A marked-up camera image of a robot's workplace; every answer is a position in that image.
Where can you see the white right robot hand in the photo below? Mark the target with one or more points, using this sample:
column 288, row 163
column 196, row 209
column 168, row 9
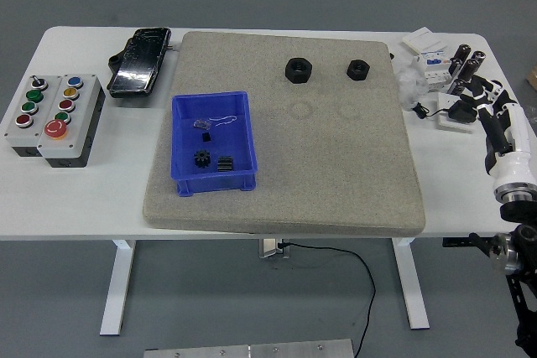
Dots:
column 518, row 157

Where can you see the large black gear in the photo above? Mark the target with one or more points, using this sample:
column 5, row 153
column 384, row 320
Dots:
column 225, row 164

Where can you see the small black gear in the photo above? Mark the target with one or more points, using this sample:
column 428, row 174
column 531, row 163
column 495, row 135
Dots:
column 201, row 160

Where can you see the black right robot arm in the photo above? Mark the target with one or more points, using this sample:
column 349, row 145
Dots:
column 520, row 211

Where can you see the brown cardboard box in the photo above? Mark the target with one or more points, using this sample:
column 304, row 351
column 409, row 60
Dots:
column 532, row 76

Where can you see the small black hex nut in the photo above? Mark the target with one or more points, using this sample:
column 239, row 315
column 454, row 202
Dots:
column 358, row 69

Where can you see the large black hex nut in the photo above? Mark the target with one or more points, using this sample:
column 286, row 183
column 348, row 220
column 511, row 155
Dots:
column 298, row 70

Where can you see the silver table control box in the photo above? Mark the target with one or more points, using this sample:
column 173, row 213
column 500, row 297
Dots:
column 272, row 248

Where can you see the blue plastic box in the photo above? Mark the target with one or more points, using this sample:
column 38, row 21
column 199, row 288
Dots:
column 235, row 140

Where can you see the grey button box with emergency stop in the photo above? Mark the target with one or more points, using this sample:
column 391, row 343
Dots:
column 81, row 123

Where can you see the grey button box with selector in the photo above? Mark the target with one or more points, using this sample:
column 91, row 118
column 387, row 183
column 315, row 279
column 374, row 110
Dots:
column 17, row 136

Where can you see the white square panel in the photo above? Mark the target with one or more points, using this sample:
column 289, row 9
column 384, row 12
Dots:
column 444, row 100

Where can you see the white circuit breaker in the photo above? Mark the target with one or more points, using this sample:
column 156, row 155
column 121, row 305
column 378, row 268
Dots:
column 434, row 69

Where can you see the crumpled clear plastic bag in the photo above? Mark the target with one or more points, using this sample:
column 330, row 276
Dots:
column 410, row 83

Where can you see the white table leg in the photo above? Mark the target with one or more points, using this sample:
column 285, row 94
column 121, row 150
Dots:
column 413, row 286
column 117, row 286

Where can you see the grey-brown foam mat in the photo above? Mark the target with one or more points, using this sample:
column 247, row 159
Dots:
column 293, row 194

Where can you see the small black cube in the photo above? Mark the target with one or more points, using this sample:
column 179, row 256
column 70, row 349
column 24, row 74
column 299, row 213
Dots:
column 206, row 138

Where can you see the small clear plastic piece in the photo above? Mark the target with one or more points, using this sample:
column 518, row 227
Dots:
column 202, row 124

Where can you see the grey metal plate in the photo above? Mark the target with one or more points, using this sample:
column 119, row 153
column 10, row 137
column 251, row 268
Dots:
column 247, row 351

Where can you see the black device in plastic wrap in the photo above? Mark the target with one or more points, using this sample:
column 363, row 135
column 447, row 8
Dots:
column 136, row 64

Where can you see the white flat switch panel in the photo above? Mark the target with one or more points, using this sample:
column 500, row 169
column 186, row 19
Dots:
column 423, row 40

